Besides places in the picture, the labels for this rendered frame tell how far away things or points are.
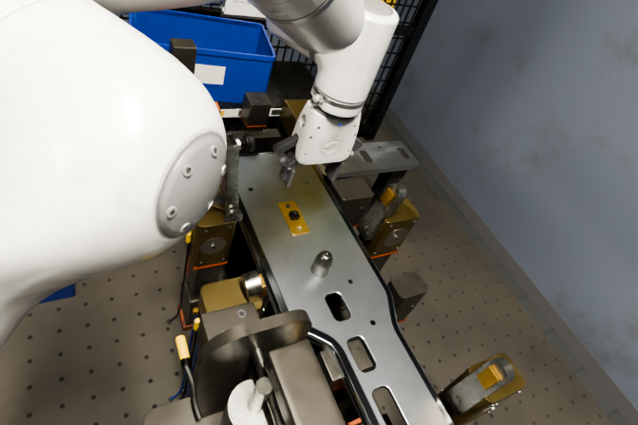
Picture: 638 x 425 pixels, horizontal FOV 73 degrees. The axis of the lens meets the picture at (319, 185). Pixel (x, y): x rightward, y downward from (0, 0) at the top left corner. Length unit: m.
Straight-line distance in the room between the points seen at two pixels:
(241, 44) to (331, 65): 0.57
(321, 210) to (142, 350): 0.47
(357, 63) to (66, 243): 0.48
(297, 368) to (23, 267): 0.32
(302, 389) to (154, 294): 0.66
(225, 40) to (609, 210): 1.80
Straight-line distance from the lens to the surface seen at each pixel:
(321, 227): 0.87
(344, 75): 0.62
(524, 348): 1.37
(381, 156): 1.11
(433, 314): 1.25
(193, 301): 0.95
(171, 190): 0.21
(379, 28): 0.60
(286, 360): 0.49
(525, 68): 2.53
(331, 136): 0.69
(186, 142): 0.21
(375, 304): 0.80
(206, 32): 1.15
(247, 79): 1.04
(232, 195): 0.72
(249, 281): 0.63
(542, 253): 2.53
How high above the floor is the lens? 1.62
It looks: 41 degrees down
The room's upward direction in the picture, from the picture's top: 22 degrees clockwise
